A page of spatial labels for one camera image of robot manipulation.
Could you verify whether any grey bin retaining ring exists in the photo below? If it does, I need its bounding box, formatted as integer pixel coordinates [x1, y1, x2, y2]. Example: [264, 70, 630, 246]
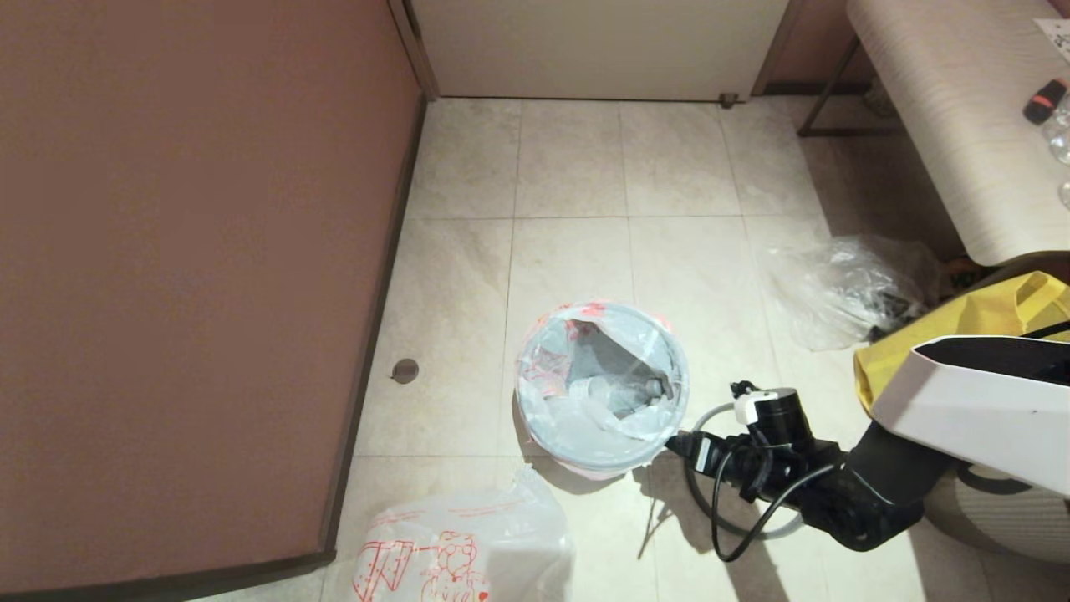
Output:
[685, 403, 808, 540]

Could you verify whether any white plastic bag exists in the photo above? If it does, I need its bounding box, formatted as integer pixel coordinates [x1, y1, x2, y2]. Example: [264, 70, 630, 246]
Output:
[514, 301, 691, 482]

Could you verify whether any clear crumpled plastic bag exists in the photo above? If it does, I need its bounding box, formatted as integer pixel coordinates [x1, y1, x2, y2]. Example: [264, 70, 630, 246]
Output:
[765, 236, 950, 352]

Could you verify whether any new white red-printed bag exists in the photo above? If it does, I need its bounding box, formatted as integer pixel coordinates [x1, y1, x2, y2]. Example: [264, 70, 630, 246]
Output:
[322, 470, 578, 602]

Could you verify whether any yellow fabric bag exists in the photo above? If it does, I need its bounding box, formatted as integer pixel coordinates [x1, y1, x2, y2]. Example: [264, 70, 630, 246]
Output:
[853, 270, 1070, 415]

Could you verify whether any clear plastic bottle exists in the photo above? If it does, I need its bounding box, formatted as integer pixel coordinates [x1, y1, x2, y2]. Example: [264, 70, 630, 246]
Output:
[1045, 92, 1070, 168]
[568, 375, 665, 411]

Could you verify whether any beige ribbed round ottoman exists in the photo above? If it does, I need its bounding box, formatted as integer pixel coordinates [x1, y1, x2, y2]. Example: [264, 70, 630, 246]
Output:
[924, 464, 1070, 569]

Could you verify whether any white door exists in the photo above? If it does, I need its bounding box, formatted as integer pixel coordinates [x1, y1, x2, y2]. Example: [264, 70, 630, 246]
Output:
[410, 0, 791, 103]

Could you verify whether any black orange marker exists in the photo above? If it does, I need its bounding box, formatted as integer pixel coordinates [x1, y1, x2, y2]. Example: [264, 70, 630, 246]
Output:
[1023, 78, 1070, 126]

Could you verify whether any white printed paper sheet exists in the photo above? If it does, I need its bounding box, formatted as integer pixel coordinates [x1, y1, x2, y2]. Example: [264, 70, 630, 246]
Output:
[1032, 17, 1070, 64]

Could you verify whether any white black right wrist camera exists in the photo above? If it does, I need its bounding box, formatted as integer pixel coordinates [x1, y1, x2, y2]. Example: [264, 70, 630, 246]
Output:
[730, 380, 816, 452]

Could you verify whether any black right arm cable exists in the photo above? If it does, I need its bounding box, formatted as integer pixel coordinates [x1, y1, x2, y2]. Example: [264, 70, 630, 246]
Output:
[709, 418, 841, 564]

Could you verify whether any dark metal table leg frame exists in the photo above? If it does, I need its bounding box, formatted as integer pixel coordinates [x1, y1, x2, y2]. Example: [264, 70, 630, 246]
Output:
[798, 33, 904, 139]

